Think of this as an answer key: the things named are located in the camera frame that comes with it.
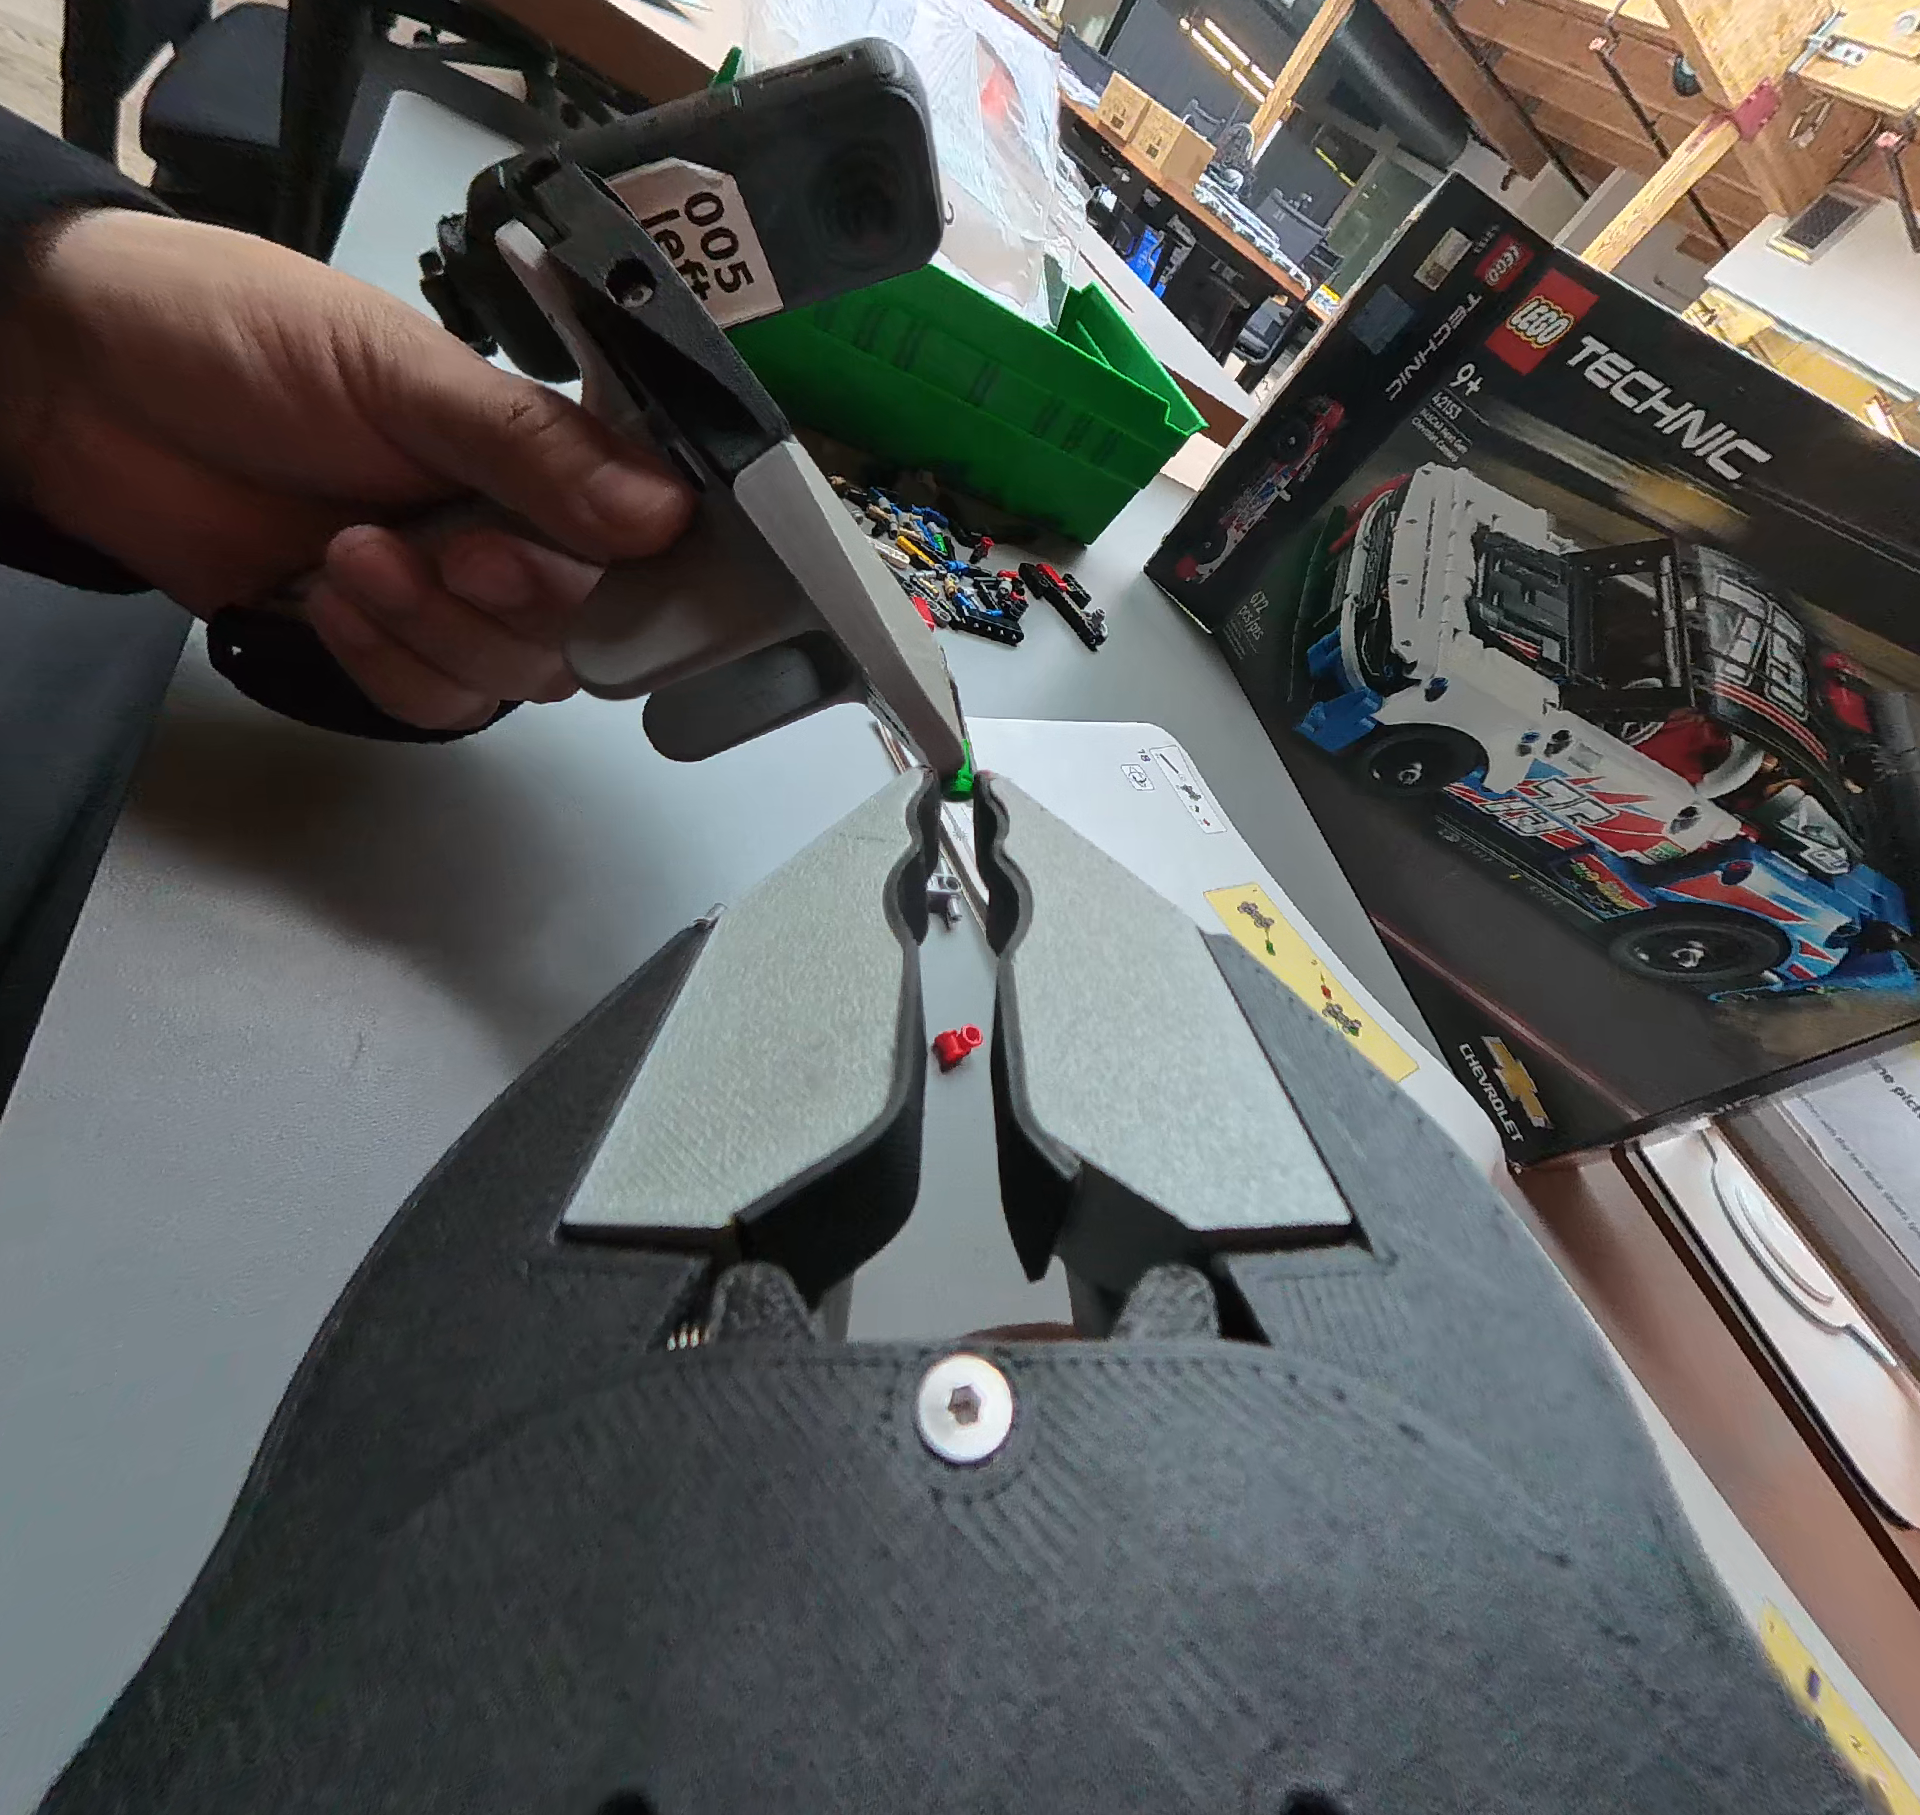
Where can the cardboard box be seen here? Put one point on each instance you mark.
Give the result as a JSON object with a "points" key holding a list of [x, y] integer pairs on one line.
{"points": [[1155, 128]]}

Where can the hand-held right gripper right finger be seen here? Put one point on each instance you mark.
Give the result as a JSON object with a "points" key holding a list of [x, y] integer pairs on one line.
{"points": [[1155, 1079]]}

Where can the person's left hand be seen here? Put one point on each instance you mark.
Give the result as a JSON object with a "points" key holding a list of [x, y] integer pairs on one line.
{"points": [[271, 421]]}

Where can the small grey lego pin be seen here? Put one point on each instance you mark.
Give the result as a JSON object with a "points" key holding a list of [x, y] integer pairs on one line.
{"points": [[943, 899]]}

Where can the small green lego piece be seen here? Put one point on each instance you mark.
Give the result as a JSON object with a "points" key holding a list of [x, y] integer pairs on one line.
{"points": [[962, 776]]}

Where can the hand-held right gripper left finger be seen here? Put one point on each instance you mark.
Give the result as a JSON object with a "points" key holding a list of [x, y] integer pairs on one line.
{"points": [[749, 1064]]}

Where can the white plastic object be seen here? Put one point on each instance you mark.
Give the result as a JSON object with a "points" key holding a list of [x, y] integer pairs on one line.
{"points": [[1784, 1244]]}

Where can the lego instruction booklet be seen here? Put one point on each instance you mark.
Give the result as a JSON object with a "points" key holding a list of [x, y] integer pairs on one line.
{"points": [[1185, 824]]}

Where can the person's dark clothing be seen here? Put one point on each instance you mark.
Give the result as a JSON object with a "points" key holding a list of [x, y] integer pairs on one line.
{"points": [[77, 824]]}

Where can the small red lego piece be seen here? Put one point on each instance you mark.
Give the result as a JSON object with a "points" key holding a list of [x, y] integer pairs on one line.
{"points": [[953, 1048]]}

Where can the black red lego beam assembly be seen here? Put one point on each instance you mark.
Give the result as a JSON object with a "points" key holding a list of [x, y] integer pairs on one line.
{"points": [[1067, 602]]}

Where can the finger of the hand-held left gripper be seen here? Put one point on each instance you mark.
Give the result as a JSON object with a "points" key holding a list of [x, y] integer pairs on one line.
{"points": [[840, 570]]}

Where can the black office chair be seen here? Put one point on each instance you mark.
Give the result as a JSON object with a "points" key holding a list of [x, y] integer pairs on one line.
{"points": [[225, 105]]}

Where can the pile of loose lego pieces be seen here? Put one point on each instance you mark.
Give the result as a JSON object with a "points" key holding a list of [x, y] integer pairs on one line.
{"points": [[937, 570]]}

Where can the green plastic bin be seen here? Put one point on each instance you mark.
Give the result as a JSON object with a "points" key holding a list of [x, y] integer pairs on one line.
{"points": [[961, 390]]}

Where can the lego race car box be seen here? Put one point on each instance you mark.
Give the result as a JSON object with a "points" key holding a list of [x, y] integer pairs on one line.
{"points": [[1575, 644]]}

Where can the clear sign holder with sheet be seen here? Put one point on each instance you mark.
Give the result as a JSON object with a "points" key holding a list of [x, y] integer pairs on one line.
{"points": [[1874, 1140]]}

